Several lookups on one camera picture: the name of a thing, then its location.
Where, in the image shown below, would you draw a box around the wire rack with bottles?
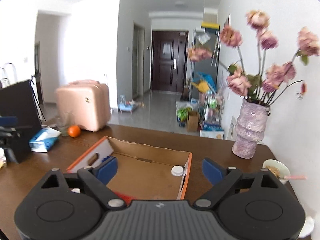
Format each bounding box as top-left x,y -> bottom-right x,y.
201,92 -> 223,131

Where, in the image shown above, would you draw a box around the pale green ceramic bowl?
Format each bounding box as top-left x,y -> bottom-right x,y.
263,159 -> 291,185

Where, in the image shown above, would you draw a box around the dried pink rose bouquet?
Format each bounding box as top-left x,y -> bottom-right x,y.
188,10 -> 319,106

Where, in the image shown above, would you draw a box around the blue tissue pack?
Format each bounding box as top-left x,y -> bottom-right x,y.
29,127 -> 61,153

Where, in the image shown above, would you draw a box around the crumpled white tissue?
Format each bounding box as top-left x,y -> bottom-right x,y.
298,216 -> 315,238

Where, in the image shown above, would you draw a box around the grey refrigerator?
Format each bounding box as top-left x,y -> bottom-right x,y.
190,27 -> 220,89

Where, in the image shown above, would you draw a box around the clear glass cup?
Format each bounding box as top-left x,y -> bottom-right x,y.
56,116 -> 70,137

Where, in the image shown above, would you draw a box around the purple textured flower vase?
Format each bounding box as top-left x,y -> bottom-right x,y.
232,99 -> 270,159

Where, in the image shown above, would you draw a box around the small brown cardboard box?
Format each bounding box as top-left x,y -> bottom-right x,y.
187,111 -> 200,132

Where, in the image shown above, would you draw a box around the orange fruit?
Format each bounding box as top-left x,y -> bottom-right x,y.
67,125 -> 81,138

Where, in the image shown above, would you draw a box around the pink spoon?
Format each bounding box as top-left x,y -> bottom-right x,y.
283,176 -> 307,180

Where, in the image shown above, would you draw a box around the small white round cap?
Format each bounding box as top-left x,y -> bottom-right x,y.
171,165 -> 184,177

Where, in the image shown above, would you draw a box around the yellow blue toy pile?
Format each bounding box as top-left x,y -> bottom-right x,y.
191,72 -> 216,94

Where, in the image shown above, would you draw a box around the red cardboard tray box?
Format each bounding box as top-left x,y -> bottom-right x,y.
67,137 -> 192,202

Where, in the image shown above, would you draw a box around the dark brown entrance door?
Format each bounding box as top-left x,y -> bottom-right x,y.
151,30 -> 188,93

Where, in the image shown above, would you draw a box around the pink hard suitcase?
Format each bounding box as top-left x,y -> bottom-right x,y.
55,80 -> 111,132

